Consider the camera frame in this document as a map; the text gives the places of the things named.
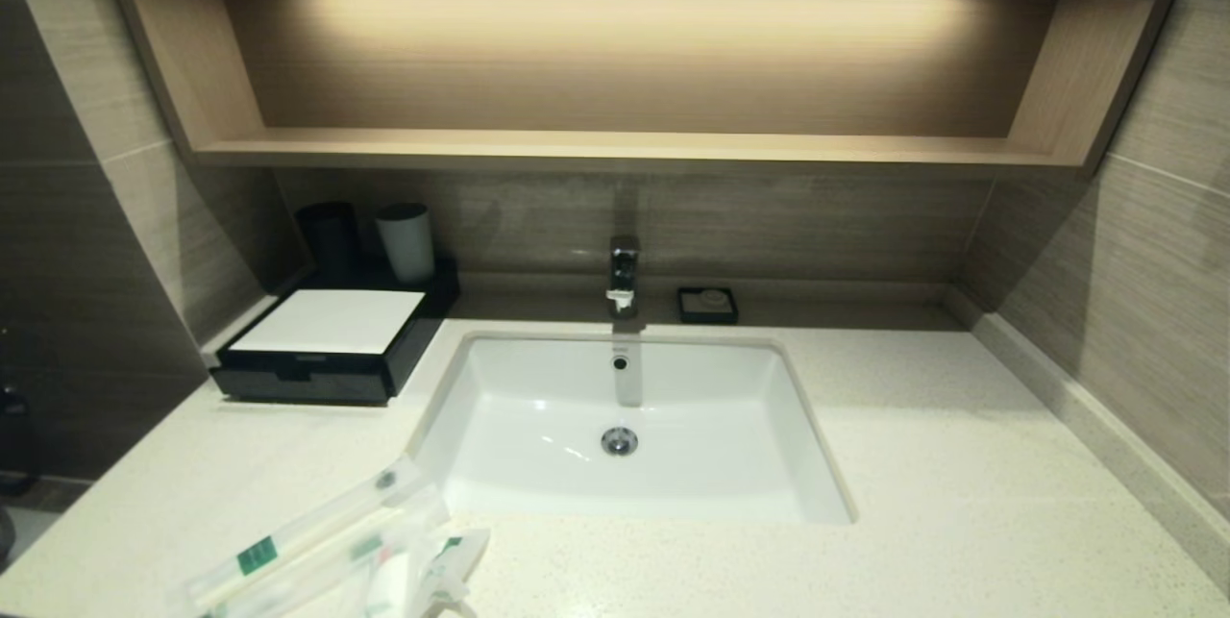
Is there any black cup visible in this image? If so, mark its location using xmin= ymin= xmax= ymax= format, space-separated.
xmin=295 ymin=202 xmax=361 ymax=278

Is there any long packet with green label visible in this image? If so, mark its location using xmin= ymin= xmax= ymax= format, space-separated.
xmin=183 ymin=455 xmax=424 ymax=614

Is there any white cup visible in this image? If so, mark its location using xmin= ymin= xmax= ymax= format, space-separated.
xmin=375 ymin=203 xmax=436 ymax=285

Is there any clear bag with white tube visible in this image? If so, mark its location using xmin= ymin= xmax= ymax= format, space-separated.
xmin=365 ymin=527 xmax=491 ymax=618

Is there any white paper sheet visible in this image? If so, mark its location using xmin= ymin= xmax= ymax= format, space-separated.
xmin=229 ymin=288 xmax=426 ymax=356

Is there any black amenity box housing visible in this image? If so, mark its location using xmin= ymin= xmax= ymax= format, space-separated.
xmin=209 ymin=258 xmax=460 ymax=406

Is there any wooden wall shelf niche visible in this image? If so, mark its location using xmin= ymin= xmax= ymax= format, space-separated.
xmin=96 ymin=0 xmax=1202 ymax=177

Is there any black soap dish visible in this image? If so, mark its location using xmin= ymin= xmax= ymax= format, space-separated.
xmin=677 ymin=286 xmax=739 ymax=325

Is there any chrome faucet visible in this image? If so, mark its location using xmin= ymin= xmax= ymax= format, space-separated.
xmin=605 ymin=234 xmax=643 ymax=319

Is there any long clear toothbrush packet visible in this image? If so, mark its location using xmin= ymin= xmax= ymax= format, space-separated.
xmin=207 ymin=488 xmax=453 ymax=618

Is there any white sink basin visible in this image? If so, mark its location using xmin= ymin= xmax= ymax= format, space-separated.
xmin=408 ymin=330 xmax=858 ymax=528

